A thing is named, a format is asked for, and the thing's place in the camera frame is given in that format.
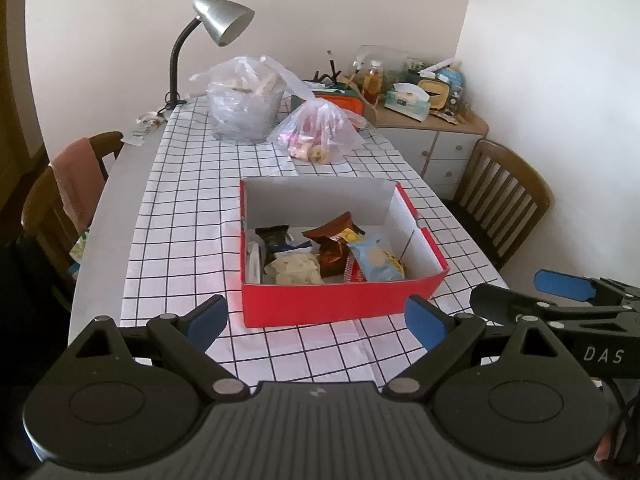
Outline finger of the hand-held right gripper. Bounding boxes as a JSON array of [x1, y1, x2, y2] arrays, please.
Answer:
[[534, 270, 640, 304], [470, 284, 640, 329]]

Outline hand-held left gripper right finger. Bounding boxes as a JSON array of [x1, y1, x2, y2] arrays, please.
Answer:
[[382, 296, 564, 403]]

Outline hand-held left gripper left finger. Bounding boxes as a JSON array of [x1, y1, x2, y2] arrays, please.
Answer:
[[74, 295, 249, 402]]

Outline light blue cookie packet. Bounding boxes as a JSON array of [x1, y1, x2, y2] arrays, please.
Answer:
[[346, 236, 406, 282]]

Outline red chip packet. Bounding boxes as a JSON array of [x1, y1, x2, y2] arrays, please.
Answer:
[[344, 254, 368, 283]]

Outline red cardboard box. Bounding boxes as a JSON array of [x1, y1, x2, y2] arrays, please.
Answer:
[[239, 177, 450, 328]]

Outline cream snack packet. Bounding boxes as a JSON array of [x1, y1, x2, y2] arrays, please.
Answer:
[[264, 251, 324, 286]]

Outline dark red triangular snack packet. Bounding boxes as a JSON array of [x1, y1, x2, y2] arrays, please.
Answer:
[[301, 211, 364, 279]]

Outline blue and white snack packet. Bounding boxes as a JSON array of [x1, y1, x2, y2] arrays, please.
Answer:
[[274, 240, 315, 257]]

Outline white checked tablecloth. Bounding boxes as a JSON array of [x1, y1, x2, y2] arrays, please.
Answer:
[[120, 95, 508, 396]]

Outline wooden slat-back chair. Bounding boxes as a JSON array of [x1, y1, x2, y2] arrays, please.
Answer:
[[440, 139, 552, 271]]

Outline green patterned cloth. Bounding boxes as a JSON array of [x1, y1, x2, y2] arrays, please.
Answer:
[[69, 230, 92, 277]]

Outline white cabinet with wooden top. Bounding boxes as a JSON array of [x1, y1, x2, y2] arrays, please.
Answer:
[[372, 105, 488, 198]]

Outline pink cloth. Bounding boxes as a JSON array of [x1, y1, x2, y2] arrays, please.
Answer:
[[50, 138, 107, 231]]

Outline small tags and keys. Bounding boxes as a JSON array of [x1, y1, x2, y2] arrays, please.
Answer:
[[122, 110, 166, 147]]

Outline large clear plastic bag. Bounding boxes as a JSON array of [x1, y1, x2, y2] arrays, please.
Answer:
[[189, 55, 316, 143]]

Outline green and white tissue box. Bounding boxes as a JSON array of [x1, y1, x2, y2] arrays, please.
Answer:
[[385, 82, 432, 122]]

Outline small clear plastic bag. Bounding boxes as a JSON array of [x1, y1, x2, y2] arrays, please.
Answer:
[[265, 100, 368, 163]]

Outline orange zip pouch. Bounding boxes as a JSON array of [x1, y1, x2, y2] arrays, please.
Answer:
[[312, 92, 368, 121]]

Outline bottle of amber liquid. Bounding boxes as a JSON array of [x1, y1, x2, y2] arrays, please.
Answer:
[[363, 60, 385, 103]]

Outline clear glass dome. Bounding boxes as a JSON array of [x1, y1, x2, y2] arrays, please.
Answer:
[[351, 45, 408, 83]]

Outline brown wooden door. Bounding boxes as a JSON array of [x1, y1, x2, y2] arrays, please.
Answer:
[[0, 0, 48, 236]]

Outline silver desk lamp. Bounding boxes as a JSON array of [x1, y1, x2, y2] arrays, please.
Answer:
[[164, 0, 256, 111]]

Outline black cable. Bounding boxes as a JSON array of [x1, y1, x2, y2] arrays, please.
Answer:
[[602, 377, 640, 463]]

